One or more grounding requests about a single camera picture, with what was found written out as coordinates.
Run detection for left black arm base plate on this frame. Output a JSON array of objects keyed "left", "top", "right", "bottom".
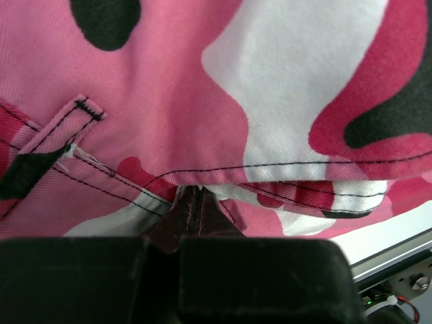
[{"left": 358, "top": 254, "right": 431, "bottom": 323}]

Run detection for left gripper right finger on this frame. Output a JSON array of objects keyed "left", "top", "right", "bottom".
[{"left": 195, "top": 188, "right": 244, "bottom": 237}]

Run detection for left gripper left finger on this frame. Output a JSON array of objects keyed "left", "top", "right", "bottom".
[{"left": 142, "top": 186, "right": 198, "bottom": 253}]

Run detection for pink camouflage trousers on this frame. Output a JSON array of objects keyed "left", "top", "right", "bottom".
[{"left": 1, "top": 1, "right": 431, "bottom": 239}]

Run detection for aluminium frame rail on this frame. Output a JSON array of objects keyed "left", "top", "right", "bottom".
[{"left": 329, "top": 207, "right": 432, "bottom": 281}]

